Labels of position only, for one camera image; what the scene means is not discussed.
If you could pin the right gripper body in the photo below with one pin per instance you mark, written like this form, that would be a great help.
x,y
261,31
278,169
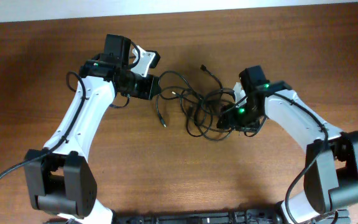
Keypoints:
x,y
243,116

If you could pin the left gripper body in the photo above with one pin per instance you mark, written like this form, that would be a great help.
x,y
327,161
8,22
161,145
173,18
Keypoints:
x,y
139,86

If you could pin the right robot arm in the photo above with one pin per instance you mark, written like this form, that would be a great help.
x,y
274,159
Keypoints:
x,y
328,183

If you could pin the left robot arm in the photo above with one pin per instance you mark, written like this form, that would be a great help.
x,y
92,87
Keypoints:
x,y
58,177

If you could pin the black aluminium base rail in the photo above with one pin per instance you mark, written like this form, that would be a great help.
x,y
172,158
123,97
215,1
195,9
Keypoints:
x,y
197,217

